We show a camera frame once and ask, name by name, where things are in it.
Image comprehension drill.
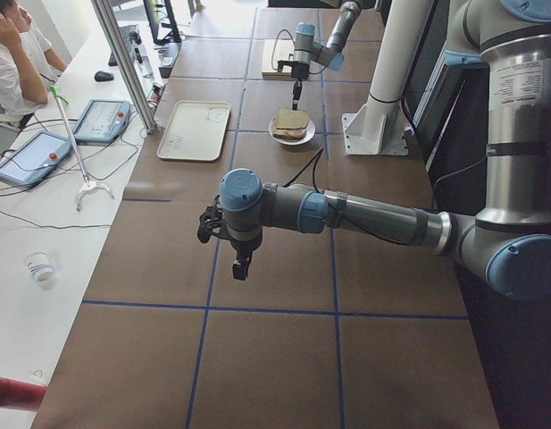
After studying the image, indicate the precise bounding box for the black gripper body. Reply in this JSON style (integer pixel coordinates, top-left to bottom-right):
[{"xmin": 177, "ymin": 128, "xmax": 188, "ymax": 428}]
[
  {"xmin": 291, "ymin": 61, "xmax": 310, "ymax": 81},
  {"xmin": 228, "ymin": 227, "xmax": 263, "ymax": 258}
]

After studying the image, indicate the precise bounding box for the white round plate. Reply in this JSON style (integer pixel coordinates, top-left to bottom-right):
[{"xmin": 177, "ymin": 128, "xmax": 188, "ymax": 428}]
[{"xmin": 268, "ymin": 118, "xmax": 315, "ymax": 146}]

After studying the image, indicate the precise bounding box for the wooden cutting board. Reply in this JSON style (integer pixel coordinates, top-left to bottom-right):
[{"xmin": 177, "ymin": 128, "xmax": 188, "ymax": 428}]
[{"xmin": 261, "ymin": 39, "xmax": 294, "ymax": 80}]

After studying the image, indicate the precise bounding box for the cream bear serving tray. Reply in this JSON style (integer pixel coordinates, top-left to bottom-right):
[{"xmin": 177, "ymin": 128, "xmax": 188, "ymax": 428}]
[{"xmin": 156, "ymin": 100, "xmax": 231, "ymax": 162}]

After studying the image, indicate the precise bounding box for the black monitor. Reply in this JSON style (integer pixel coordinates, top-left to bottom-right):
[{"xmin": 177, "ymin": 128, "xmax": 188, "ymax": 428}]
[{"xmin": 143, "ymin": 0, "xmax": 182, "ymax": 46}]

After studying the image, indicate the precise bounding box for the black keyboard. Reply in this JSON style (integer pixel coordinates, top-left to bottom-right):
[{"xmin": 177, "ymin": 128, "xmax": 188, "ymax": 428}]
[{"xmin": 119, "ymin": 24, "xmax": 139, "ymax": 60}]

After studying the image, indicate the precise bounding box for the far blue teach pendant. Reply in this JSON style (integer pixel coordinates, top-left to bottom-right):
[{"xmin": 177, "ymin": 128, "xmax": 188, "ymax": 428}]
[{"xmin": 73, "ymin": 99, "xmax": 131, "ymax": 146}]

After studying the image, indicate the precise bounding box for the blue teach pendant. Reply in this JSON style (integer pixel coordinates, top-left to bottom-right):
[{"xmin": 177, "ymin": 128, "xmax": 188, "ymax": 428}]
[
  {"xmin": 0, "ymin": 130, "xmax": 71, "ymax": 187},
  {"xmin": 73, "ymin": 99, "xmax": 131, "ymax": 146}
]

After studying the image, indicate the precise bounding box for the black computer mouse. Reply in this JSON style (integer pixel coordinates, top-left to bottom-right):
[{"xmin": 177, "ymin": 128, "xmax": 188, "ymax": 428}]
[{"xmin": 94, "ymin": 71, "xmax": 114, "ymax": 82}]

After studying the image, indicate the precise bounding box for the paper cup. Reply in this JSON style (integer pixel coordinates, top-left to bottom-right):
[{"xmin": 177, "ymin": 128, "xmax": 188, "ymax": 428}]
[{"xmin": 24, "ymin": 252, "xmax": 54, "ymax": 282}]

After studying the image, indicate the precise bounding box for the near blue teach pendant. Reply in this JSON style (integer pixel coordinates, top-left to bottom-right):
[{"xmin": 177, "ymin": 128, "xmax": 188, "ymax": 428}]
[{"xmin": 0, "ymin": 130, "xmax": 71, "ymax": 187}]

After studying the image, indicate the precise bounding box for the red cylinder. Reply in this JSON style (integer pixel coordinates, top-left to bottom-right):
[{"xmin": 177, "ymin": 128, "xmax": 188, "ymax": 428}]
[{"xmin": 0, "ymin": 377, "xmax": 46, "ymax": 411}]

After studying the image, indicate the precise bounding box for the person in white shirt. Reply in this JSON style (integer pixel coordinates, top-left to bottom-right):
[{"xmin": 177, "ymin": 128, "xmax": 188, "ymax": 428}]
[{"xmin": 0, "ymin": 1, "xmax": 67, "ymax": 116}]

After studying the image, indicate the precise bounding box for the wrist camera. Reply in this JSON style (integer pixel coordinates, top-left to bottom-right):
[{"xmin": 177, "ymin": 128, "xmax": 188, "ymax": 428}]
[
  {"xmin": 276, "ymin": 60, "xmax": 294, "ymax": 73},
  {"xmin": 196, "ymin": 206, "xmax": 230, "ymax": 244}
]

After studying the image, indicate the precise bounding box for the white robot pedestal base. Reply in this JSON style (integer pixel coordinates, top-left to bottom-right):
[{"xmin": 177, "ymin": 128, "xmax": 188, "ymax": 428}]
[{"xmin": 342, "ymin": 0, "xmax": 434, "ymax": 156}]

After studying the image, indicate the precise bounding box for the aluminium frame post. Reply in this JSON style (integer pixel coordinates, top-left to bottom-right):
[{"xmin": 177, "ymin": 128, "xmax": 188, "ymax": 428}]
[{"xmin": 91, "ymin": 0, "xmax": 157, "ymax": 135}]

